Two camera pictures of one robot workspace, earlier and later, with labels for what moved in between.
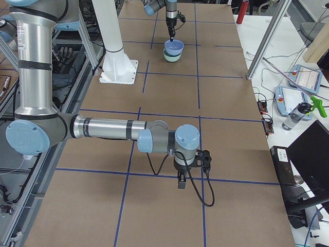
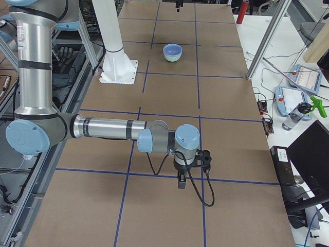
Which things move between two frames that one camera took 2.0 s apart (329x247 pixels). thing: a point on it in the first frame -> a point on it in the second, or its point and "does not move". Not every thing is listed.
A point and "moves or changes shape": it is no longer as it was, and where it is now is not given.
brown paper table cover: [107, 192] does not move
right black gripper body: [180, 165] does not move
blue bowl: [175, 47] moves or changes shape
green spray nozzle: [318, 104] does not move
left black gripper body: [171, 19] -> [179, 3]
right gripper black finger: [181, 184] does not move
